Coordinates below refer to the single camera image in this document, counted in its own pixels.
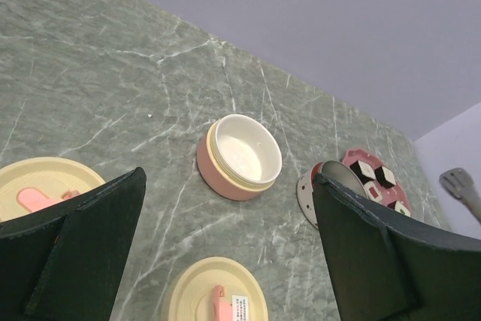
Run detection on sushi roll white top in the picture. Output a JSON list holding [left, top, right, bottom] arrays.
[[350, 160, 376, 184]]

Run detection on steel bowl red band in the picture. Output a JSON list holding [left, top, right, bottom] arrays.
[[296, 160, 368, 229]]

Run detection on sushi roll red centre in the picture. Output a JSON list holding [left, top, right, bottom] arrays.
[[364, 181, 383, 203]]

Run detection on pink octagonal plate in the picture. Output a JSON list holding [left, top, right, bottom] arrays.
[[342, 148, 411, 217]]

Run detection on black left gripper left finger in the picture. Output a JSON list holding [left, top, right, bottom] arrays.
[[1, 167, 146, 320]]

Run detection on steel tongs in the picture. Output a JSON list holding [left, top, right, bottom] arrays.
[[439, 168, 480, 223]]

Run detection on pink bowl white inside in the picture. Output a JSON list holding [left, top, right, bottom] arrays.
[[196, 114, 283, 201]]

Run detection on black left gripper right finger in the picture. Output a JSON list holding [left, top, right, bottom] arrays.
[[313, 176, 480, 320]]

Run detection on cream lid with label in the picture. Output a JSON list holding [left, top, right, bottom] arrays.
[[159, 256, 269, 320]]

